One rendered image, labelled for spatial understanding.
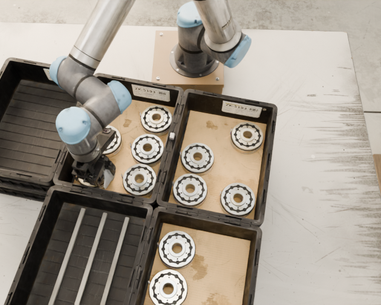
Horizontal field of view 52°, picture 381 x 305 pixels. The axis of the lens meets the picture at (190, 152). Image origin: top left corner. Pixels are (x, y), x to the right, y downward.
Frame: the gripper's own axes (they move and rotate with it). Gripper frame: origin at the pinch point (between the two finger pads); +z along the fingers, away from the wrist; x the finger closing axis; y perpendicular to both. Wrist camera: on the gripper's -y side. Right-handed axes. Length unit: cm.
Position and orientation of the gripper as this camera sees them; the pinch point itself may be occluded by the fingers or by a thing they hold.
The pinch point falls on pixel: (103, 173)
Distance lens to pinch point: 123.1
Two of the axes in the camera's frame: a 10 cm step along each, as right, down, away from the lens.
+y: -3.0, 8.5, -4.3
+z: -0.1, 4.5, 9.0
